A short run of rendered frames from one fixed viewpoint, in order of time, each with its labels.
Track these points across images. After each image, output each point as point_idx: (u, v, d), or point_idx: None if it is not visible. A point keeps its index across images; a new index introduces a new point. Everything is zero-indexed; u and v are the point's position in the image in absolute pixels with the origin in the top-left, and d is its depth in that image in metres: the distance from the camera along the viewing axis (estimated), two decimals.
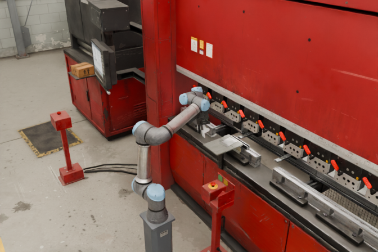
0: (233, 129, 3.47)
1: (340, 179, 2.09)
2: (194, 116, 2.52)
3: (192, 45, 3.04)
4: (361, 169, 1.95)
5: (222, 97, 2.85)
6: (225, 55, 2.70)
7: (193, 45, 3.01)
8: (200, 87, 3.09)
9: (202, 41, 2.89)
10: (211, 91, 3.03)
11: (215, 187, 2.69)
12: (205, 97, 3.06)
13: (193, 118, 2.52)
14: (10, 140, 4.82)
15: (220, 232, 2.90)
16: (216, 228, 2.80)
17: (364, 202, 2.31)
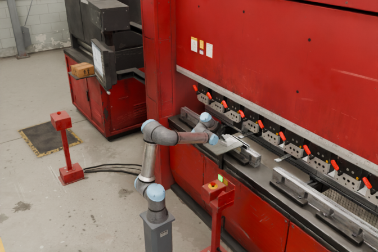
0: (233, 129, 3.47)
1: (340, 179, 2.09)
2: None
3: (192, 45, 3.04)
4: (361, 169, 1.95)
5: (222, 97, 2.85)
6: (225, 55, 2.70)
7: (193, 45, 3.01)
8: (200, 87, 3.09)
9: (202, 41, 2.89)
10: (211, 91, 3.03)
11: (215, 187, 2.69)
12: (205, 97, 3.06)
13: None
14: (10, 140, 4.82)
15: (220, 232, 2.90)
16: (216, 228, 2.80)
17: (364, 202, 2.31)
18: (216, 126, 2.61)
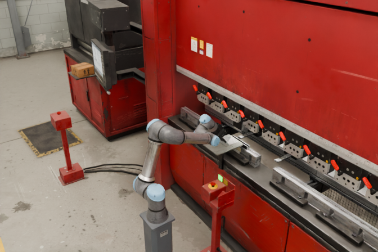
0: (233, 129, 3.47)
1: (340, 179, 2.09)
2: None
3: (192, 45, 3.04)
4: (361, 169, 1.95)
5: (222, 97, 2.85)
6: (225, 55, 2.70)
7: (193, 45, 3.01)
8: (200, 87, 3.09)
9: (202, 41, 2.89)
10: (211, 91, 3.03)
11: (215, 187, 2.69)
12: (205, 97, 3.06)
13: None
14: (10, 140, 4.82)
15: (220, 232, 2.90)
16: (216, 228, 2.80)
17: (364, 202, 2.31)
18: (216, 128, 2.67)
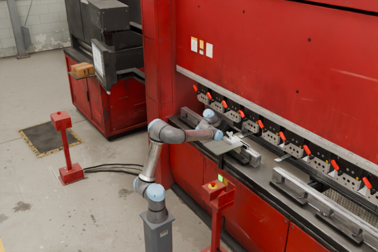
0: (233, 129, 3.47)
1: (340, 179, 2.09)
2: None
3: (192, 45, 3.04)
4: (361, 169, 1.95)
5: (222, 97, 2.85)
6: (225, 55, 2.70)
7: (193, 45, 3.01)
8: (200, 87, 3.09)
9: (202, 41, 2.89)
10: (211, 91, 3.03)
11: (215, 187, 2.69)
12: (205, 97, 3.06)
13: None
14: (10, 140, 4.82)
15: (220, 232, 2.90)
16: (216, 228, 2.80)
17: (364, 202, 2.31)
18: (219, 122, 2.66)
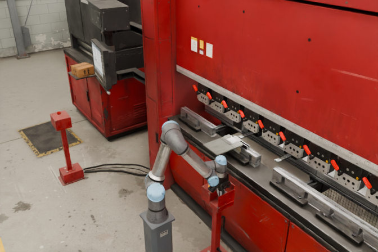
0: (233, 129, 3.47)
1: (340, 179, 2.09)
2: (218, 184, 2.54)
3: (192, 45, 3.04)
4: (361, 169, 1.95)
5: (222, 97, 2.85)
6: (225, 55, 2.70)
7: (193, 45, 3.01)
8: (200, 87, 3.09)
9: (202, 41, 2.89)
10: (211, 91, 3.03)
11: None
12: (205, 97, 3.06)
13: (217, 187, 2.54)
14: (10, 140, 4.82)
15: (220, 232, 2.90)
16: (216, 228, 2.80)
17: (364, 202, 2.31)
18: (225, 175, 2.52)
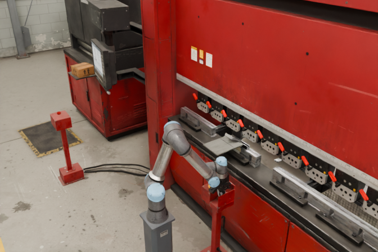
0: (233, 129, 3.47)
1: (337, 190, 2.12)
2: (219, 185, 2.55)
3: (192, 54, 3.07)
4: (358, 180, 1.99)
5: (221, 106, 2.89)
6: (224, 66, 2.73)
7: (193, 54, 3.05)
8: (200, 95, 3.12)
9: (202, 50, 2.93)
10: (211, 100, 3.06)
11: None
12: (205, 105, 3.09)
13: (217, 187, 2.55)
14: (10, 140, 4.82)
15: (220, 232, 2.90)
16: (216, 228, 2.80)
17: None
18: (225, 176, 2.53)
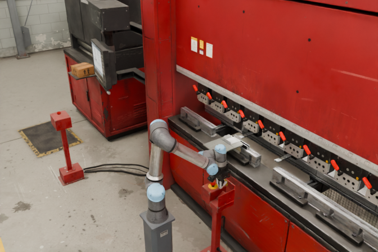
0: (233, 129, 3.47)
1: (340, 179, 2.09)
2: (217, 173, 2.49)
3: (192, 45, 3.04)
4: (361, 169, 1.95)
5: (222, 97, 2.86)
6: (225, 55, 2.70)
7: (193, 45, 3.01)
8: (200, 87, 3.09)
9: (202, 41, 2.89)
10: (211, 91, 3.03)
11: (215, 187, 2.69)
12: (205, 97, 3.06)
13: (216, 176, 2.49)
14: (10, 140, 4.82)
15: (220, 232, 2.90)
16: (216, 228, 2.80)
17: (364, 202, 2.31)
18: (225, 165, 2.48)
